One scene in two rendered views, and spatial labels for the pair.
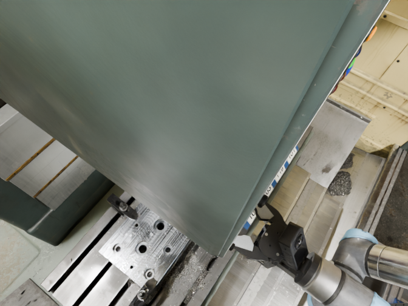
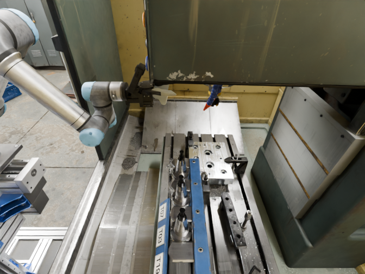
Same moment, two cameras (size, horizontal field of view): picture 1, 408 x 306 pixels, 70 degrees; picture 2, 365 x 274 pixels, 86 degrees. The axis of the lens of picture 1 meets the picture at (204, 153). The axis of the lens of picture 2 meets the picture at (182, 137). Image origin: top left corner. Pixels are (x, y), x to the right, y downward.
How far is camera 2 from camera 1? 95 cm
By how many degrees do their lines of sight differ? 76
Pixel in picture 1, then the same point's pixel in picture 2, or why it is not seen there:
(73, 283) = (222, 139)
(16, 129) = (297, 97)
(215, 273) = (164, 173)
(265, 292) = (130, 200)
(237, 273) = (152, 198)
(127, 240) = (218, 151)
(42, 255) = (250, 163)
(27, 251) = not seen: hidden behind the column
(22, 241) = not seen: hidden behind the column
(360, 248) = (94, 120)
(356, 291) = (101, 83)
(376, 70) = not seen: outside the picture
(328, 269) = (117, 84)
